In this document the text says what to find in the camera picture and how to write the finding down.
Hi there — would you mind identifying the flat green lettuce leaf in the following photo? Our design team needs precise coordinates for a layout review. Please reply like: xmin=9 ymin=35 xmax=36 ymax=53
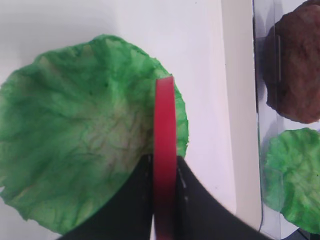
xmin=0 ymin=34 xmax=190 ymax=236

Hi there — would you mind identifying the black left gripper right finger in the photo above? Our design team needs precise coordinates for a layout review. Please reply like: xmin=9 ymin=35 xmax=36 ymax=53
xmin=175 ymin=156 xmax=268 ymax=240

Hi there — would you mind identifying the clear right acrylic rack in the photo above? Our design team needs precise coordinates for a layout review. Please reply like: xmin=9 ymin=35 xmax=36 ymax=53
xmin=252 ymin=0 xmax=320 ymax=240

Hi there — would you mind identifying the red tomato slice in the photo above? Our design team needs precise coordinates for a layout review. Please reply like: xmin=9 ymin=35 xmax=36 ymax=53
xmin=153 ymin=76 xmax=177 ymax=240

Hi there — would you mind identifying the upright green lettuce leaf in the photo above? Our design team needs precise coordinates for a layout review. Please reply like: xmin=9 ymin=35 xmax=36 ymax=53
xmin=264 ymin=128 xmax=320 ymax=234

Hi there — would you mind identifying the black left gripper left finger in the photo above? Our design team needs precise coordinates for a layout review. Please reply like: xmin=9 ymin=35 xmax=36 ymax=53
xmin=60 ymin=154 xmax=153 ymax=240

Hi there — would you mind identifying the left brown meat patty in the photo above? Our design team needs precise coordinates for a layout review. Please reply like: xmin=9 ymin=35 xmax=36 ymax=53
xmin=262 ymin=0 xmax=320 ymax=124

